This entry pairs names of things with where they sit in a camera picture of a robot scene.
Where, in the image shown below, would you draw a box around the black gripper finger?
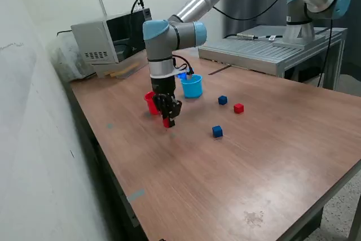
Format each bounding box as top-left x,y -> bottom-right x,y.
153,94 -> 168,121
163,97 -> 183,128

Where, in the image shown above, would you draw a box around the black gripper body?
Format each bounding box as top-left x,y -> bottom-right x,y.
150,75 -> 175,98

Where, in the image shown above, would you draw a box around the red plastic cup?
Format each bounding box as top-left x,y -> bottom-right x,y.
143,91 -> 163,116

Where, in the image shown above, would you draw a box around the blue plastic cup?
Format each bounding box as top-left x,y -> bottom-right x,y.
180,74 -> 204,99

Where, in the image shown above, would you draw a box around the clear acrylic stand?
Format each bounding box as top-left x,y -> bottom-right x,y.
91,49 -> 150,80

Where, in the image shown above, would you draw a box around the wooden sticks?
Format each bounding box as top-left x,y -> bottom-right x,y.
104,62 -> 142,78

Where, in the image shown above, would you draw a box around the black tape strip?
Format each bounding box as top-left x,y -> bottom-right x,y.
208,65 -> 232,76

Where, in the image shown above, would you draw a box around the silver microwave oven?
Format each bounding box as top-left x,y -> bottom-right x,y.
70,8 -> 153,65

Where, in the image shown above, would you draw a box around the large grey tape piece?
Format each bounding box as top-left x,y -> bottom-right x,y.
126,189 -> 146,203

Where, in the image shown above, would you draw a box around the aluminium profile robot table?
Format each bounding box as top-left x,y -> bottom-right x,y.
198,25 -> 348,91

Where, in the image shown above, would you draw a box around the clear plastic bag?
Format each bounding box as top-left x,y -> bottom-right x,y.
46,30 -> 96,82

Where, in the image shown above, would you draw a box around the thin white rod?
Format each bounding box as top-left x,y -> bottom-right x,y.
95,0 -> 108,17

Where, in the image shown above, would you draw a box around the aluminium robot mounting plate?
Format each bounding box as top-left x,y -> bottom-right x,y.
272,38 -> 311,50

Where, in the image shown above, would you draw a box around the black corrugated cable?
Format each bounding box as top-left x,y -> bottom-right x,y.
225,33 -> 283,40

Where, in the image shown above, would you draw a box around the black hanging cable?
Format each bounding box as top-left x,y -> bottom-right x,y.
317,17 -> 333,88

